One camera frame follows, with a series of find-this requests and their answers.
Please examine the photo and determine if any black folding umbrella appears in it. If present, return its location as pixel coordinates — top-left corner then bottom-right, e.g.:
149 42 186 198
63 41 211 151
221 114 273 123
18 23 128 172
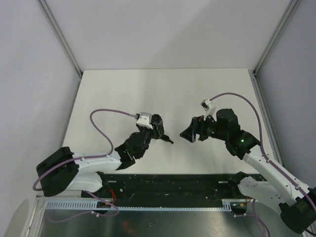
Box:
150 114 174 144

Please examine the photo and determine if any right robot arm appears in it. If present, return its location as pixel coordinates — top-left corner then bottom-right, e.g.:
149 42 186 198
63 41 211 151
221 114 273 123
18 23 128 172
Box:
180 109 316 234

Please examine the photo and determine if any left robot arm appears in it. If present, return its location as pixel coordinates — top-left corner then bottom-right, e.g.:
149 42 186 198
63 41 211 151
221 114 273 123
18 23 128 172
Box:
36 126 164 197

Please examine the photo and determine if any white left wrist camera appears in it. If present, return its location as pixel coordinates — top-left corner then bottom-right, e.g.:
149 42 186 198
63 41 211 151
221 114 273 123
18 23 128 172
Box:
136 112 153 129

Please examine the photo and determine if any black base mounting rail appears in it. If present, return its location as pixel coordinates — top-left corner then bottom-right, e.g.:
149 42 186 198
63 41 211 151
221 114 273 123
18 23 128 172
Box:
94 174 250 207

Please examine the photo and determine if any grey slotted cable duct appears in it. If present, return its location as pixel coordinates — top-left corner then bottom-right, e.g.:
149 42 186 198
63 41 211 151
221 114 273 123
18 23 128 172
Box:
44 200 246 212

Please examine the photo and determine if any right aluminium frame post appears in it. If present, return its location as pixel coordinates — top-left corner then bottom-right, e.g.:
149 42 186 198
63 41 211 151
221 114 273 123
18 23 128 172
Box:
253 0 302 76

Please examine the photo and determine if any aluminium frame post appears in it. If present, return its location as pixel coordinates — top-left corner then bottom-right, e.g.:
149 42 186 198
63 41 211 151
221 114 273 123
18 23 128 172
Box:
253 0 302 76
36 0 83 78

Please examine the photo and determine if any left aluminium frame post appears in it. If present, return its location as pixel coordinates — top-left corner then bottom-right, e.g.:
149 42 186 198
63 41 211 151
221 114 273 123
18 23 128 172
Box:
36 0 83 78

